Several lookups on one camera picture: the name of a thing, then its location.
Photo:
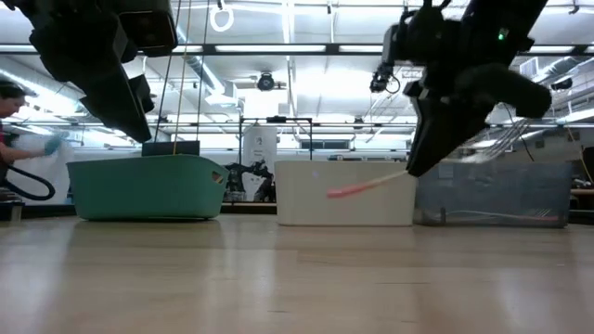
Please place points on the tall white machine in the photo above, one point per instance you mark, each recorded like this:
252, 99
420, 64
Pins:
260, 144

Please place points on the round black ceiling camera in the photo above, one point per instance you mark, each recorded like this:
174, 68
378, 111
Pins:
266, 82

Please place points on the black overhead light bar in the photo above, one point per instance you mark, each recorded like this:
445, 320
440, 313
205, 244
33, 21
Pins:
209, 48

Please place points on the person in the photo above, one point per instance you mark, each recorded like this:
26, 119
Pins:
9, 99

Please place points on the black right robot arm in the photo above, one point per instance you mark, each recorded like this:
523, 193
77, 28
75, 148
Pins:
501, 18

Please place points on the grey metal post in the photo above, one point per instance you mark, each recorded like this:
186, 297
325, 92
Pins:
16, 212

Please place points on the black monitor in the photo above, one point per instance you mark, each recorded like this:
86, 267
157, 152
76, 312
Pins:
162, 148

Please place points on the clear grey plastic bin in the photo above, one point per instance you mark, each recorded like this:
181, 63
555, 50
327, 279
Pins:
492, 190

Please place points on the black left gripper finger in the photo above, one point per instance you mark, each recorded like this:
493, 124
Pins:
120, 106
143, 93

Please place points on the white sheet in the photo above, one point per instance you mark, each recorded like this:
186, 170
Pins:
42, 176

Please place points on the teal plastic bin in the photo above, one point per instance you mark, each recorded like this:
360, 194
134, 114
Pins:
148, 190

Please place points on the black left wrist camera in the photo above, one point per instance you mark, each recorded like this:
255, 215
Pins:
148, 28

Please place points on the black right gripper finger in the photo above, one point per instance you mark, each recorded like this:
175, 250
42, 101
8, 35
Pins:
424, 139
459, 123

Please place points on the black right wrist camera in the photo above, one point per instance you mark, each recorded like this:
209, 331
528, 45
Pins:
413, 37

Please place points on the person's hand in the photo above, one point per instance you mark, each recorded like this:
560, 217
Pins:
53, 145

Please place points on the silver ventilation duct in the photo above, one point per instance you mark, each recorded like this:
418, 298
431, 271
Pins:
220, 95
55, 111
575, 69

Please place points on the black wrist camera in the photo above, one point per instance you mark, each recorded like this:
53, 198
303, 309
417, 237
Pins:
413, 37
148, 28

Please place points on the white vent box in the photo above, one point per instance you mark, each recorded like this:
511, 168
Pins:
529, 67

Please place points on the white plastic bin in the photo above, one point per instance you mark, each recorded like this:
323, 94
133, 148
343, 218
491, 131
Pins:
343, 204

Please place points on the small black ceiling fixture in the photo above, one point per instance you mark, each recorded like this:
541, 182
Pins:
561, 84

